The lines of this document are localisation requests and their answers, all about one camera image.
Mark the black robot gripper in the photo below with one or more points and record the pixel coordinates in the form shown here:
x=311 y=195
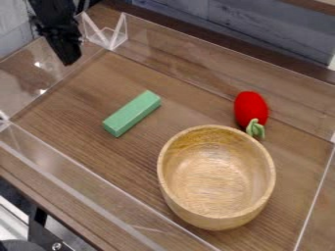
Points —
x=54 y=19

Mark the green rectangular block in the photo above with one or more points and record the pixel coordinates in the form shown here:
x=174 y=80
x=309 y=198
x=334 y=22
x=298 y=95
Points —
x=132 y=113

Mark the brown wooden bowl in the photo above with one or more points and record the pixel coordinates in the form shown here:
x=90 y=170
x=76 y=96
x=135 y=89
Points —
x=217 y=176

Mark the red plush strawberry toy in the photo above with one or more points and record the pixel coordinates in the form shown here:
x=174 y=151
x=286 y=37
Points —
x=251 y=113

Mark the clear acrylic corner bracket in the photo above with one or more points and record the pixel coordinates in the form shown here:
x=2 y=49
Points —
x=106 y=37

